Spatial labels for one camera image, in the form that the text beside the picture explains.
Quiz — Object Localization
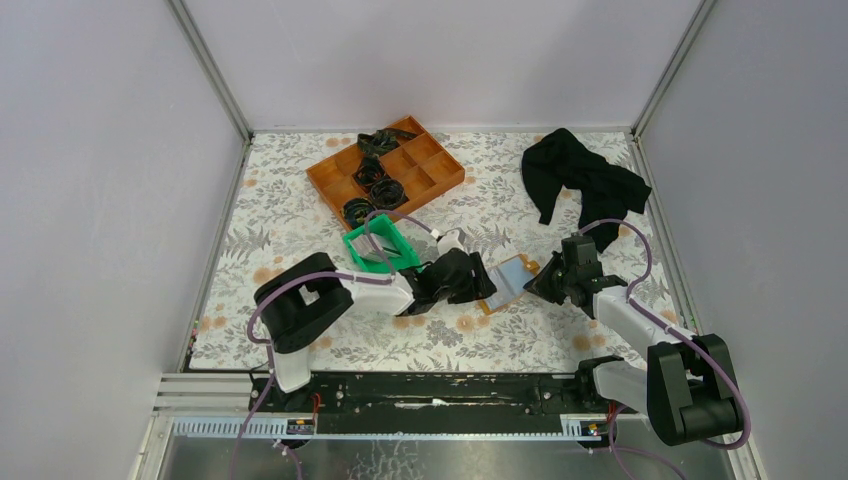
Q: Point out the stack of white cards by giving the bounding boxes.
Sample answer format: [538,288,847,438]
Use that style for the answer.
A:
[350,233,402,261]

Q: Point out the rolled dark belt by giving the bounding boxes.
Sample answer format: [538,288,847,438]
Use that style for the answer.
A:
[369,177,408,210]
[352,156,387,193]
[342,197,377,229]

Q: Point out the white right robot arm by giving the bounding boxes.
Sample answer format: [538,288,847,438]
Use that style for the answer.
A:
[524,235,750,446]

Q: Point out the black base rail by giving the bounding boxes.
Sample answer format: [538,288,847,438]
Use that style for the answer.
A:
[248,371,615,436]

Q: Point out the green plastic bin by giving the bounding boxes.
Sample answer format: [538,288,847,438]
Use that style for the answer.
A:
[342,215,420,273]

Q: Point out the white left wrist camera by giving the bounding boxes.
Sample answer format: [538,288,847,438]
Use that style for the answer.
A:
[435,228,466,255]

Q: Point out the black cloth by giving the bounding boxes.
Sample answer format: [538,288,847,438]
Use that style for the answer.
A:
[521,128,652,228]

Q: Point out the wooden compartment tray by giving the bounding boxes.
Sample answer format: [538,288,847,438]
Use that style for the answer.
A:
[306,115,465,231]

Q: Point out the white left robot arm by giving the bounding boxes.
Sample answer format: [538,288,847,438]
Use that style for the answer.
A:
[248,248,497,411]

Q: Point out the orange leather card holder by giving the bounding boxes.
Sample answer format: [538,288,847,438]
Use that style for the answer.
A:
[479,254,540,315]

